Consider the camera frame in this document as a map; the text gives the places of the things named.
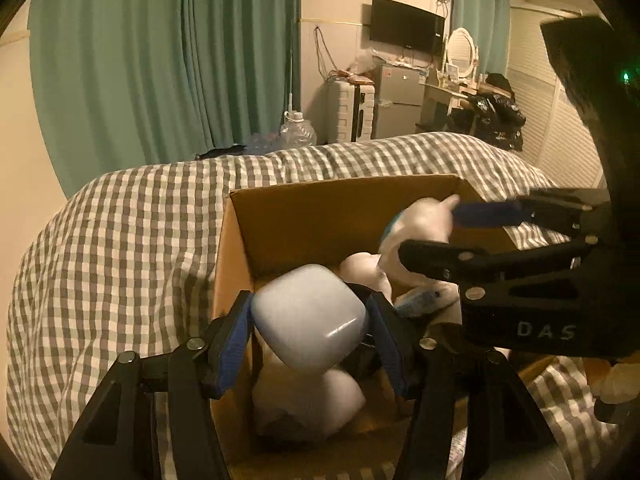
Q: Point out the white oval mirror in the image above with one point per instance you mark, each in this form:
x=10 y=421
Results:
x=460 y=50

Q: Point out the person's right hand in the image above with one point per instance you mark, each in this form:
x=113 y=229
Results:
x=617 y=385

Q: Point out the grey checkered blanket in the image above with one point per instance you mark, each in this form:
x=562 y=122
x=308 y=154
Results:
x=125 y=260

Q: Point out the pale blue earbud case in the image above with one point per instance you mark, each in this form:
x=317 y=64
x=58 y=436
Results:
x=310 y=317

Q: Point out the white plush toy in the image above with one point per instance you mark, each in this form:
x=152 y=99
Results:
x=425 y=225

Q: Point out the clear plastic bag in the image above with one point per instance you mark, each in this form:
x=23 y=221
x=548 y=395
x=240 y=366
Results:
x=362 y=62

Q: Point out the plastic packet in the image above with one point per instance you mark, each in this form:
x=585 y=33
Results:
x=425 y=302

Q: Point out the narrow green curtain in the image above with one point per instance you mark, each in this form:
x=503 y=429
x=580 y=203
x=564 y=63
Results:
x=495 y=20

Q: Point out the black wall television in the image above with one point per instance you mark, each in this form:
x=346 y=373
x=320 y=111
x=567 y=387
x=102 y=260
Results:
x=407 y=25

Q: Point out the white suitcase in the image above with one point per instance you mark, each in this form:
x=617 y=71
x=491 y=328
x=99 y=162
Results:
x=350 y=110

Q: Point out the black plastic bags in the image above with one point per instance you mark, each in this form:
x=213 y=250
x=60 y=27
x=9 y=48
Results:
x=495 y=115

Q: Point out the white pole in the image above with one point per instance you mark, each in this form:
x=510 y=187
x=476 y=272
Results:
x=290 y=80

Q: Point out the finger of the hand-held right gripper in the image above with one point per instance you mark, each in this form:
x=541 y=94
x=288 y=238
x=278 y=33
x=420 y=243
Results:
x=450 y=257
x=480 y=215

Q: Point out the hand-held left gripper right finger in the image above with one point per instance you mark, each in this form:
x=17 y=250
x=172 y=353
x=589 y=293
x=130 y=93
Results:
x=395 y=355

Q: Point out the silver mini fridge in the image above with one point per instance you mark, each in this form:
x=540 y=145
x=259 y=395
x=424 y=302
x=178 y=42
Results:
x=397 y=105

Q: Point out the brown cardboard box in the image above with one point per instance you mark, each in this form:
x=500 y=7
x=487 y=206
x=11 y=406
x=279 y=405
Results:
x=300 y=220

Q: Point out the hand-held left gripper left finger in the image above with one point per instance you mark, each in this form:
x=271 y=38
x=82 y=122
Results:
x=232 y=347

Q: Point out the clear water jug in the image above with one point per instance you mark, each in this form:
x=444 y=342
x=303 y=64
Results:
x=297 y=135

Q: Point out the white louvred wardrobe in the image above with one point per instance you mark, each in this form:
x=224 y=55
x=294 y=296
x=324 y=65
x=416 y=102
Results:
x=545 y=125

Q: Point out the wide green curtain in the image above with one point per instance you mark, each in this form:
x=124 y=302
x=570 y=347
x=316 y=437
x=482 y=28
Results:
x=150 y=60

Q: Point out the white dressing table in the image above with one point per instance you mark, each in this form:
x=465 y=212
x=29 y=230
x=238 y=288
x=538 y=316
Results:
x=435 y=105

